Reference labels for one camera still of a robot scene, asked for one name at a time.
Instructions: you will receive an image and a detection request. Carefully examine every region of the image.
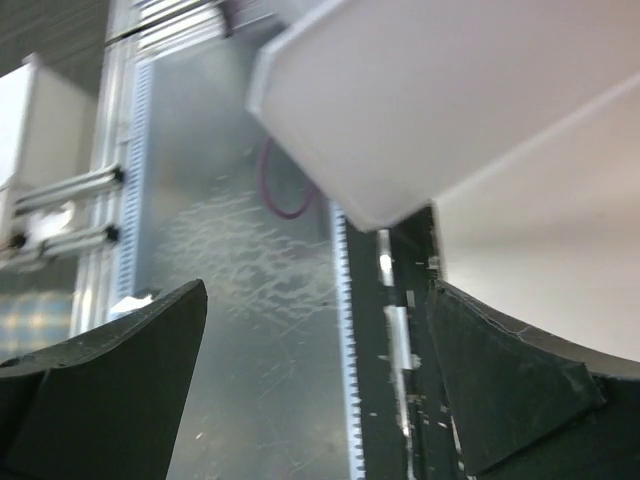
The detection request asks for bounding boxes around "aluminium rail frame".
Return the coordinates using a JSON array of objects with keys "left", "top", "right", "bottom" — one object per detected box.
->
[{"left": 0, "top": 0, "right": 231, "bottom": 331}]

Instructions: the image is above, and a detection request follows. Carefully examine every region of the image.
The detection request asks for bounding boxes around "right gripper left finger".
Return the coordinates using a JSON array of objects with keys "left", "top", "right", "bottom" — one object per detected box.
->
[{"left": 1, "top": 280, "right": 207, "bottom": 480}]

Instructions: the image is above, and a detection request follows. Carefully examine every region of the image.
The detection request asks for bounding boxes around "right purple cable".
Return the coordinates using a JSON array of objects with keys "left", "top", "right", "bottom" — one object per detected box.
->
[{"left": 257, "top": 137, "right": 321, "bottom": 221}]

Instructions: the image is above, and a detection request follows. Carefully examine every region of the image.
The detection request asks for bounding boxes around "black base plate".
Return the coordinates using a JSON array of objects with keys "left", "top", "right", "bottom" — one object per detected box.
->
[{"left": 346, "top": 206, "right": 466, "bottom": 479}]

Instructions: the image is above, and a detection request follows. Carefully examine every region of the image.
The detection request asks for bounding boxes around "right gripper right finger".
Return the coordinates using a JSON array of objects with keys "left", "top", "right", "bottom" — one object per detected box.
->
[{"left": 427, "top": 282, "right": 639, "bottom": 479}]

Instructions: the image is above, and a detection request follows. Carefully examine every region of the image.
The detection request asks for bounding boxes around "white cable duct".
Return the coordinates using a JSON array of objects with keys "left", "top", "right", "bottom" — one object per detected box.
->
[{"left": 329, "top": 201, "right": 366, "bottom": 480}]

